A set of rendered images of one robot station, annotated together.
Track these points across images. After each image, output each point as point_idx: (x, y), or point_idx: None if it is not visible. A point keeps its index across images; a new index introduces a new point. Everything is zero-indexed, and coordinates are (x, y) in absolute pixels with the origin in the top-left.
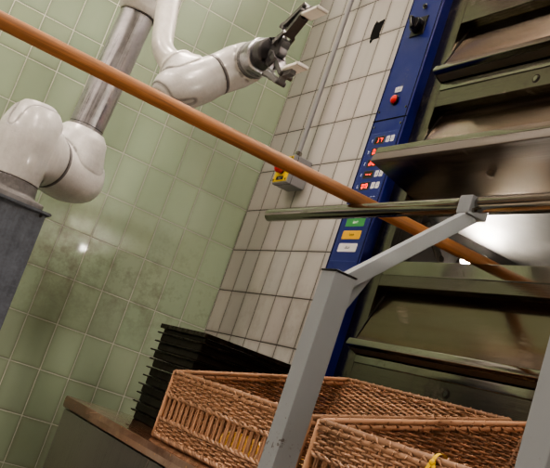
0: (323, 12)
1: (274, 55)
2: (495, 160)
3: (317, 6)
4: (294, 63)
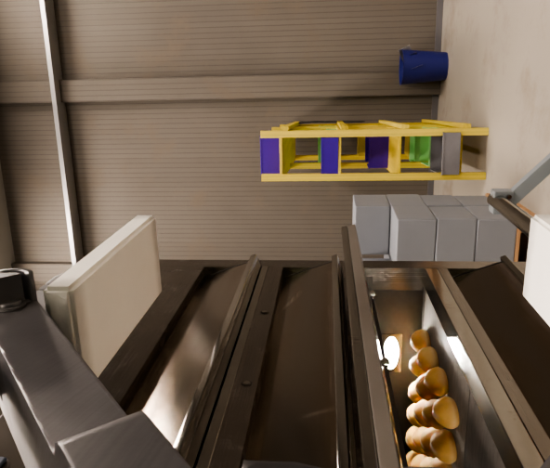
0: (157, 273)
1: None
2: None
3: (145, 215)
4: None
